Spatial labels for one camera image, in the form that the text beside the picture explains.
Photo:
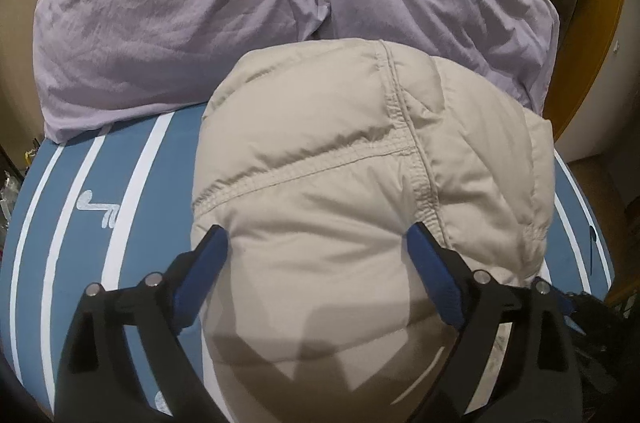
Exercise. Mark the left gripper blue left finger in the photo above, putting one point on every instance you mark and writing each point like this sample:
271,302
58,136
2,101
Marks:
97,380

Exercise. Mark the lavender duvet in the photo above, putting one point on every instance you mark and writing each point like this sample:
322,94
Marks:
100,61

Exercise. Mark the beige puffer jacket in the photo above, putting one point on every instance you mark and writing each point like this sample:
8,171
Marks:
317,158

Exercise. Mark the blue white striped bedsheet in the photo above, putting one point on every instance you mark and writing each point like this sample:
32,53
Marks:
108,207

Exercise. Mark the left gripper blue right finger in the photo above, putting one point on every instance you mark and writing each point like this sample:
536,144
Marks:
538,379

